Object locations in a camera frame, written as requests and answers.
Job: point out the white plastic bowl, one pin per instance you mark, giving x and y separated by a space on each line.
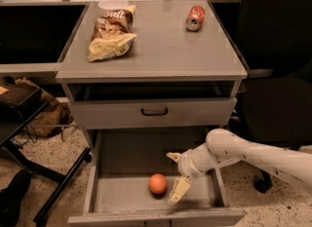
113 4

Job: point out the grey top drawer black handle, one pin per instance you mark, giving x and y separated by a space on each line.
158 113

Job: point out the orange fruit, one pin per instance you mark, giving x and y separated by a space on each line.
157 184

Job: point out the brown backpack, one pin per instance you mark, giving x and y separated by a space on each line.
51 120

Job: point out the black office chair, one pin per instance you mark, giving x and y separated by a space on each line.
275 39

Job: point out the grey drawer cabinet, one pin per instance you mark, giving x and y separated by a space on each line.
166 60

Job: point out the open grey middle drawer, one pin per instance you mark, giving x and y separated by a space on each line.
118 195

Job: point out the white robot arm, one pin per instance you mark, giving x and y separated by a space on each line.
224 148

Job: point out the red soda can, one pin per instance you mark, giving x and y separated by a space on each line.
195 18

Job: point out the brown salt chip bag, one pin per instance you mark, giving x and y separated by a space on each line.
113 34

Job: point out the black side table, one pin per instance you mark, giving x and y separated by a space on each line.
21 103

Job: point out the black shoe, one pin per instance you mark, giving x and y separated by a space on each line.
11 197

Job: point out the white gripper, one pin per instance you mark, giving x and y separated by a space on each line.
186 165

